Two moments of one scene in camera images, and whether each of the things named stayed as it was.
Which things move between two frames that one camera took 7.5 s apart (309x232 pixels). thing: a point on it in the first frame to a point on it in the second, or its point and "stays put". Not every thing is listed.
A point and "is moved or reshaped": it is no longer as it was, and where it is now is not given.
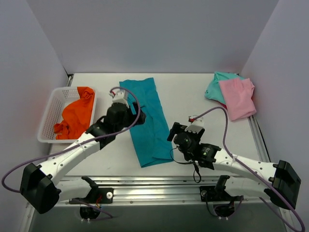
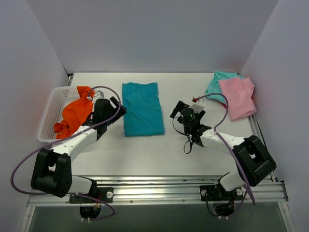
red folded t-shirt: x=224 y=105 stays put
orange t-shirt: x=76 y=117 stays put
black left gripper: x=136 y=112 to x=116 y=110
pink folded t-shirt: x=238 y=96 stays put
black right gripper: x=175 y=129 to x=178 y=108
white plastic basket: x=59 y=98 stays put
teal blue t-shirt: x=152 y=137 is moved or reshaped
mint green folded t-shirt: x=214 y=91 stays put
